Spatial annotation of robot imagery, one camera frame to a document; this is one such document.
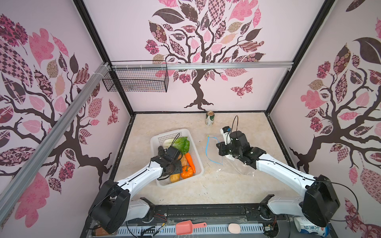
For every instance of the white plastic perforated basket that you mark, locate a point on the white plastic perforated basket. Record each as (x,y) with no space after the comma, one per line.
(158,140)

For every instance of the aluminium rail wall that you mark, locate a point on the aluminium rail wall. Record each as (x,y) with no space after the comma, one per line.
(23,178)
(223,65)

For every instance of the brown wrinkled bread toy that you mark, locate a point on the brown wrinkled bread toy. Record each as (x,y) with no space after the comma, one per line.
(183,161)

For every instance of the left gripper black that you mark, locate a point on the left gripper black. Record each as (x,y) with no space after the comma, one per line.
(178,168)

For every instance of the green beverage can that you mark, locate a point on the green beverage can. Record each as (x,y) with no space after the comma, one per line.
(209,120)

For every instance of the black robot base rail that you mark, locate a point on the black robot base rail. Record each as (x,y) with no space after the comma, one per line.
(246,213)

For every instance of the aluminium rail back wall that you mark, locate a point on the aluminium rail back wall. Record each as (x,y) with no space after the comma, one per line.
(223,65)

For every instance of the yellow potato toy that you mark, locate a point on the yellow potato toy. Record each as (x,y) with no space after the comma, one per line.
(175,178)

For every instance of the green lettuce toy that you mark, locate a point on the green lettuce toy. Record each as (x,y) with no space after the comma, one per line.
(181,143)

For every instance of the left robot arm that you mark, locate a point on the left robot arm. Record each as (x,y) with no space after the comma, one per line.
(131,190)

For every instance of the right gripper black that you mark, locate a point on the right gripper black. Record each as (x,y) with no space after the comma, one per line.
(221,147)

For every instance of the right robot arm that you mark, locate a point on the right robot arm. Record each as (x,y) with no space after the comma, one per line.
(317,200)

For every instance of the aluminium rail left wall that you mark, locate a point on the aluminium rail left wall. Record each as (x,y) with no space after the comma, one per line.
(23,178)

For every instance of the white blue yogurt cup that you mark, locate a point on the white blue yogurt cup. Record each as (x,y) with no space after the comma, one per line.
(304,226)

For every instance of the orange carrot toy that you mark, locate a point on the orange carrot toy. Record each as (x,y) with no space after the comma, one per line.
(190,161)

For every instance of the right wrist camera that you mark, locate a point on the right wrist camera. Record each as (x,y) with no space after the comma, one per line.
(226,131)

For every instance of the beige oval sponge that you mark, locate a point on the beige oval sponge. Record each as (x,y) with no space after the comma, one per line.
(234,228)

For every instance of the black wire wall basket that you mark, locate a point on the black wire wall basket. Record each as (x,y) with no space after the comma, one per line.
(137,76)

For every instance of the orange pumpkin toy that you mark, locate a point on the orange pumpkin toy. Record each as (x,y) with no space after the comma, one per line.
(187,172)

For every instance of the pink plastic scoop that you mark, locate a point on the pink plastic scoop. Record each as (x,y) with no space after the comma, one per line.
(187,227)

